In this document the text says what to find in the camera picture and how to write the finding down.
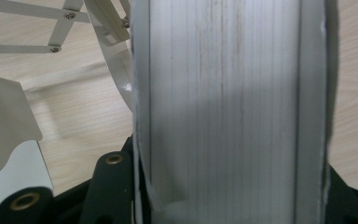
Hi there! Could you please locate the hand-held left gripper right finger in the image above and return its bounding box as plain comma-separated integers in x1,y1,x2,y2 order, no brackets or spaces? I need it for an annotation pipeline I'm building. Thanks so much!
325,164,358,224

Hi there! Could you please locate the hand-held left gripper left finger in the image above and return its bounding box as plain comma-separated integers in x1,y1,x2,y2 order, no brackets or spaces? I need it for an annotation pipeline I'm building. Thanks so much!
119,134,136,157

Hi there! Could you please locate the white book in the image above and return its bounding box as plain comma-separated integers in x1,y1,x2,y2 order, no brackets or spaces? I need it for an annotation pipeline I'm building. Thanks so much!
130,0,334,224

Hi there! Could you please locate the white expandable metal book rack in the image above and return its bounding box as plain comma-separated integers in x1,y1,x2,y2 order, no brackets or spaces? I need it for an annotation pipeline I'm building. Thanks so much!
0,0,137,218

